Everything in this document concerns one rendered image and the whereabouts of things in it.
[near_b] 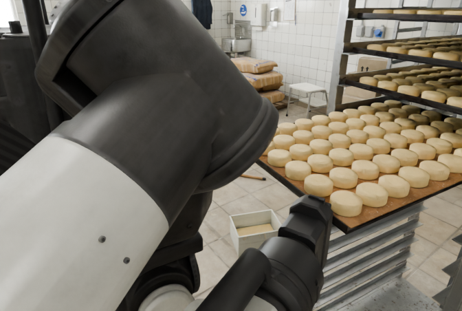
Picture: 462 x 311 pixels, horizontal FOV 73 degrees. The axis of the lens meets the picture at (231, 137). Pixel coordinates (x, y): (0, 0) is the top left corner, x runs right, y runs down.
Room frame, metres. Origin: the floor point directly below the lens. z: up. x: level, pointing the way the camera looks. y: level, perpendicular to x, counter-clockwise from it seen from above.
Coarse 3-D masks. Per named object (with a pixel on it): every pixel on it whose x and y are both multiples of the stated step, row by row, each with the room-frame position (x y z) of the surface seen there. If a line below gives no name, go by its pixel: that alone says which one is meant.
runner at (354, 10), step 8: (352, 8) 0.91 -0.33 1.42; (360, 8) 0.93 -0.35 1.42; (368, 8) 0.94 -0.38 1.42; (376, 8) 0.96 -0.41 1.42; (384, 8) 0.97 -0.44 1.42; (392, 8) 0.99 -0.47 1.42; (400, 8) 1.01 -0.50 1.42; (408, 8) 1.02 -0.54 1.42; (416, 8) 1.04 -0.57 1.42; (424, 8) 1.06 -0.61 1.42; (432, 8) 1.08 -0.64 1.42; (440, 8) 1.10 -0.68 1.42; (448, 8) 1.12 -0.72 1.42; (456, 8) 1.14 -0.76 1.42; (352, 16) 0.91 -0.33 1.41
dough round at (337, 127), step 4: (332, 124) 0.76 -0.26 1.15; (336, 124) 0.76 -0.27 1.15; (340, 124) 0.76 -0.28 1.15; (344, 124) 0.76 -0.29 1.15; (332, 128) 0.74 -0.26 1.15; (336, 128) 0.73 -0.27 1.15; (340, 128) 0.73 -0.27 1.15; (344, 128) 0.73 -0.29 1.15; (348, 128) 0.74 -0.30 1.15; (332, 132) 0.74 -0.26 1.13; (336, 132) 0.73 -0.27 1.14; (340, 132) 0.73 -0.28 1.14; (344, 132) 0.73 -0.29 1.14
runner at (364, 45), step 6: (432, 36) 1.10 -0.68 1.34; (438, 36) 1.11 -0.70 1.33; (444, 36) 1.13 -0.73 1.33; (450, 36) 1.15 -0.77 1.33; (456, 36) 1.16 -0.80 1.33; (354, 42) 0.93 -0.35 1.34; (360, 42) 0.94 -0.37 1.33; (366, 42) 0.95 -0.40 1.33; (372, 42) 0.96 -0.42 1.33; (378, 42) 0.97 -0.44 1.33; (384, 42) 0.99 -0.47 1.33; (390, 42) 1.00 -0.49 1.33; (396, 42) 1.01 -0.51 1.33; (342, 48) 0.91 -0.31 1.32; (348, 48) 0.92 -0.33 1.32; (366, 48) 0.95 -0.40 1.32; (348, 54) 0.89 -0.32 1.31
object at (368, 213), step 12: (408, 144) 0.67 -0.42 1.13; (264, 156) 0.62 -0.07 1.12; (276, 168) 0.57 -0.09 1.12; (348, 168) 0.56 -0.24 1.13; (288, 180) 0.52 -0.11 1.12; (360, 180) 0.51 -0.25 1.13; (372, 180) 0.51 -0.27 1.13; (432, 180) 0.51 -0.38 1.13; (444, 180) 0.51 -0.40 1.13; (456, 180) 0.51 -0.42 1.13; (420, 192) 0.47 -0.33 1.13; (432, 192) 0.47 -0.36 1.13; (396, 204) 0.44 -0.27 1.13; (336, 216) 0.41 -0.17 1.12; (360, 216) 0.41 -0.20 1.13; (372, 216) 0.41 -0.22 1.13
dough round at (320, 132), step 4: (312, 128) 0.74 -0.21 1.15; (316, 128) 0.73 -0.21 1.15; (320, 128) 0.73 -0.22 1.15; (324, 128) 0.73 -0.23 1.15; (328, 128) 0.73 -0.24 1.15; (312, 132) 0.72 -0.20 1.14; (316, 132) 0.71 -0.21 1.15; (320, 132) 0.71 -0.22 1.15; (324, 132) 0.71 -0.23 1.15; (328, 132) 0.71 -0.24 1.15; (316, 136) 0.71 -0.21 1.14; (320, 136) 0.71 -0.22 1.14; (324, 136) 0.70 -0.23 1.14; (328, 136) 0.71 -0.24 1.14
